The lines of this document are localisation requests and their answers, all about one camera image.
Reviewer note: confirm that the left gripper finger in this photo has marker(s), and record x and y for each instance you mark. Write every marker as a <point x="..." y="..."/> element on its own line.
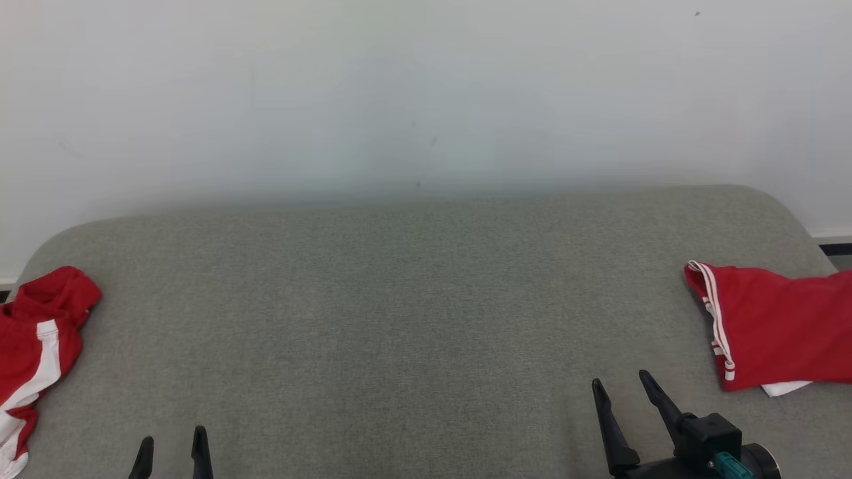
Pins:
<point x="201" y="456"/>
<point x="142" y="462"/>

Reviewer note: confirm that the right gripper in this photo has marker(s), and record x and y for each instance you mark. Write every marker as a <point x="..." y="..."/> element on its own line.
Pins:
<point x="659" y="471"/>

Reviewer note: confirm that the red shorts white stripe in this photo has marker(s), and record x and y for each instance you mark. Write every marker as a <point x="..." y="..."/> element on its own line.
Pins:
<point x="26" y="346"/>

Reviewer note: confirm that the red Bulls 23 jersey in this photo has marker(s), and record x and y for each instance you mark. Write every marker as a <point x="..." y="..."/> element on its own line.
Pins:
<point x="779" y="326"/>

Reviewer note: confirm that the grey fabric sofa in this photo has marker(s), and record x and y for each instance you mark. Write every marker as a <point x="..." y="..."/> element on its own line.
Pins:
<point x="399" y="319"/>

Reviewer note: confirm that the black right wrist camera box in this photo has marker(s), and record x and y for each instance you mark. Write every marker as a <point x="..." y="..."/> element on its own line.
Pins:
<point x="712" y="432"/>

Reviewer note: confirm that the dark wall baseboard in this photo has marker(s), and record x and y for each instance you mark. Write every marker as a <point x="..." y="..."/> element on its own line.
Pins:
<point x="835" y="249"/>

